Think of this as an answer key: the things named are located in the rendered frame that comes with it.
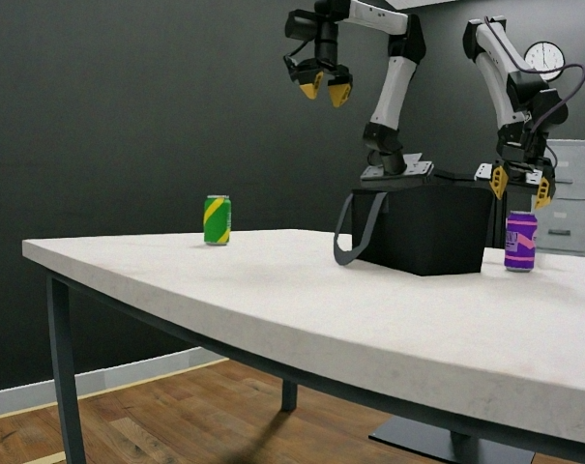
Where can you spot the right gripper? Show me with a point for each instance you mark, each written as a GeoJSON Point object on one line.
{"type": "Point", "coordinates": [308, 74]}

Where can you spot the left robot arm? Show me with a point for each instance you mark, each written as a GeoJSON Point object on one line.
{"type": "Point", "coordinates": [523, 91]}

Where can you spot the black tote bag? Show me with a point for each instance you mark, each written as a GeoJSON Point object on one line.
{"type": "Point", "coordinates": [427, 230]}

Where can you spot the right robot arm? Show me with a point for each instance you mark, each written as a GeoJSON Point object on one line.
{"type": "Point", "coordinates": [381, 132]}

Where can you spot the green and yellow soda can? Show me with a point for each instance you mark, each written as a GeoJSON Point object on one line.
{"type": "Point", "coordinates": [217, 221]}

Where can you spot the purple drink can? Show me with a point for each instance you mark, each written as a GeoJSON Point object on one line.
{"type": "Point", "coordinates": [521, 242]}

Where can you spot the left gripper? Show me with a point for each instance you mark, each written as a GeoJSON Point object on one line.
{"type": "Point", "coordinates": [547, 186]}

